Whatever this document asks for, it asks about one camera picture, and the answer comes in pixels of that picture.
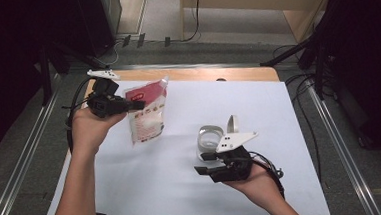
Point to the black floor tape strip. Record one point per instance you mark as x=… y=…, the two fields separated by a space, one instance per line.
x=126 y=40
x=167 y=41
x=140 y=40

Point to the metal floor rail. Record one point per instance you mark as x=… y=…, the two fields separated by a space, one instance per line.
x=349 y=164
x=18 y=171

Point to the wooden shelf unit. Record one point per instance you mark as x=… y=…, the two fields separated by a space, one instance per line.
x=239 y=6

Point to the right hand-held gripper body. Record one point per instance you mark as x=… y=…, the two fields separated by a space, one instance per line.
x=233 y=166

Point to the black stand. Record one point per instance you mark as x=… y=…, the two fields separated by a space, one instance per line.
x=288 y=52

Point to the person's left hand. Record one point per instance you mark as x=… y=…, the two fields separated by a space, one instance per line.
x=91 y=130

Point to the person's right hand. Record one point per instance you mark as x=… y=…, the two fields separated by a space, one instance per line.
x=256 y=187

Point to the black table grommet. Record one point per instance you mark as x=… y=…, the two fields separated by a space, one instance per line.
x=221 y=80

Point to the dark curtain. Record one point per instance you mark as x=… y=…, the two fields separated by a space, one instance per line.
x=369 y=59
x=9 y=65

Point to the white paper sheet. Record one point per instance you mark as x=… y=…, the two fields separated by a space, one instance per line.
x=170 y=189

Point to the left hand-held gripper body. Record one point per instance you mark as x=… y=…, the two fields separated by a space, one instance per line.
x=106 y=102

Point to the red and white pouch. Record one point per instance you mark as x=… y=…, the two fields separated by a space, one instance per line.
x=149 y=123

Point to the white lidded jug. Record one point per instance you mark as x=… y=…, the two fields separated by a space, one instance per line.
x=202 y=142

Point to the black cabinet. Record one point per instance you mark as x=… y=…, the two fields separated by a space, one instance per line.
x=96 y=23

